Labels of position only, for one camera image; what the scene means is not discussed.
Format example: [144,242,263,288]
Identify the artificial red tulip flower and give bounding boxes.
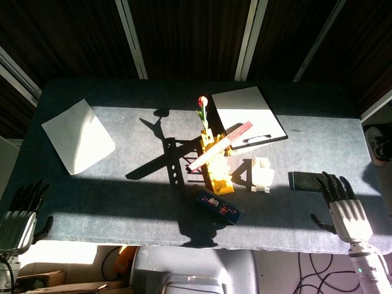
[195,96,211,131]

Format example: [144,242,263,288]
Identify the black clipboard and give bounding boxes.
[211,86,289,151]

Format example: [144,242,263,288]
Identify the black smartphone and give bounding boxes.
[288,171,330,193]

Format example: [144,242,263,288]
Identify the white window frame bar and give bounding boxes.
[292,0,344,83]
[0,45,42,107]
[360,88,392,123]
[234,0,261,82]
[115,0,148,80]

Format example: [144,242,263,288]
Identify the flat brown cardboard box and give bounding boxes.
[21,280,133,294]

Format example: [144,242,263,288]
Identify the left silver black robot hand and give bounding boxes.
[0,179,55,257]

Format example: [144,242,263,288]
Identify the yellow wooden rack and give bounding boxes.
[200,128,236,196]

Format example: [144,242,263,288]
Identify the white paper under clip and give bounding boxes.
[211,86,287,143]

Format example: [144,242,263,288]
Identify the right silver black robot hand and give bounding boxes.
[310,171,374,245]

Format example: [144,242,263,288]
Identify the black floor cable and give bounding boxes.
[309,252,362,294]
[295,252,334,294]

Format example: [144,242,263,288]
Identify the loose white paper sheet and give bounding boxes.
[41,98,117,176]

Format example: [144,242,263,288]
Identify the orange device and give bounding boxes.
[113,246,138,273]

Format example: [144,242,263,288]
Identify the dark blue-grey table cloth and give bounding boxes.
[0,78,392,255]

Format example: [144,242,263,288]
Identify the black looped cable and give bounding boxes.
[100,246,121,281]

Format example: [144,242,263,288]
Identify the white phone stand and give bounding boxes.
[249,156,276,194]

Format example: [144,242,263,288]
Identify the dark blue printed box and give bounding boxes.
[195,189,243,226]

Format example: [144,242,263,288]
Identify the grey robot torso shell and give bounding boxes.
[130,246,260,294]

